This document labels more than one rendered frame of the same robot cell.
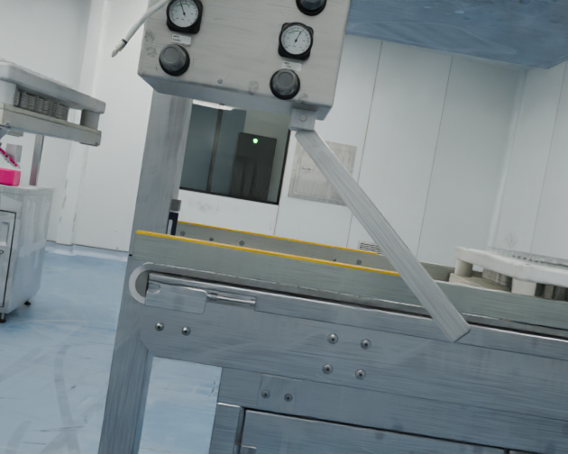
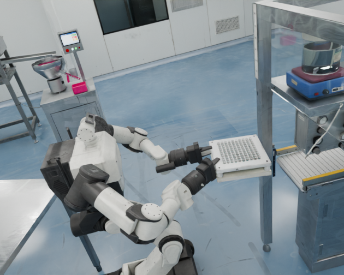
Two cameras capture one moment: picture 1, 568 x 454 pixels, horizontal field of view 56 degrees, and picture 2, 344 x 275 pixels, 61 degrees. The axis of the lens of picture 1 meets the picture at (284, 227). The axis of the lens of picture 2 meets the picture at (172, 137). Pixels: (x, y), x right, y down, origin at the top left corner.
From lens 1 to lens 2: 127 cm
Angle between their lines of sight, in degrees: 28
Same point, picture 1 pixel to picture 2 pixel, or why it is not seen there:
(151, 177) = (265, 142)
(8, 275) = not seen: hidden behind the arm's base
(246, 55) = (332, 142)
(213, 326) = (322, 190)
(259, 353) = (333, 191)
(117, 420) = (267, 199)
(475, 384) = not seen: outside the picture
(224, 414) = (321, 201)
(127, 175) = (88, 35)
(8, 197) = (89, 96)
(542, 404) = not seen: outside the picture
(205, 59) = (322, 147)
